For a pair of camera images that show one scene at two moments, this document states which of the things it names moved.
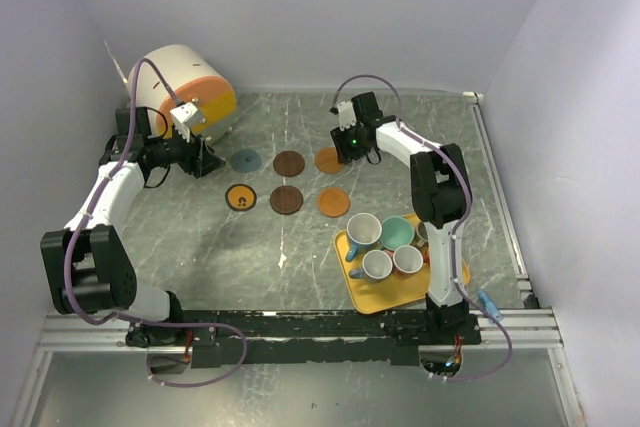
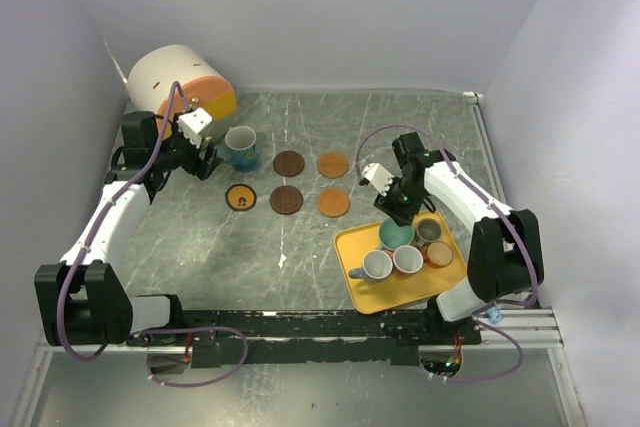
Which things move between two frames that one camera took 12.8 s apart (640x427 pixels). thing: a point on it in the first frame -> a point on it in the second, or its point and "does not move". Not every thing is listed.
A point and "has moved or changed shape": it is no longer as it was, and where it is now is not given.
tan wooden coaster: (326, 160) has moved or changed shape
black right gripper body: (349, 143) -> (402, 200)
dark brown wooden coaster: (289, 163) does not move
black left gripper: (199, 159) does not move
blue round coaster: (246, 161) does not move
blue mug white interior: (362, 229) -> (240, 150)
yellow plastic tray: (394, 290) does not move
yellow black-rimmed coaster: (240, 197) does not move
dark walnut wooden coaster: (286, 199) does not move
